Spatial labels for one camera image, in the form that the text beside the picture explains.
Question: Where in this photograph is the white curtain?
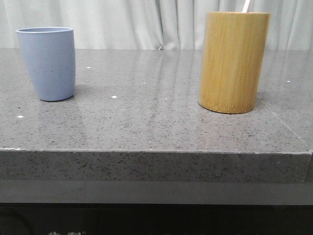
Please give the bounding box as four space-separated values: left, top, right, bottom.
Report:
0 0 313 50

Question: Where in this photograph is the pink chopstick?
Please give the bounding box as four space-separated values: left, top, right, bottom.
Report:
242 0 251 13

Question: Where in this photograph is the bamboo cylinder holder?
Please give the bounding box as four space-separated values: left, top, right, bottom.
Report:
199 12 270 114

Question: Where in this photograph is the blue plastic cup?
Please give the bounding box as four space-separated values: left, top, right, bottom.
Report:
16 27 76 101

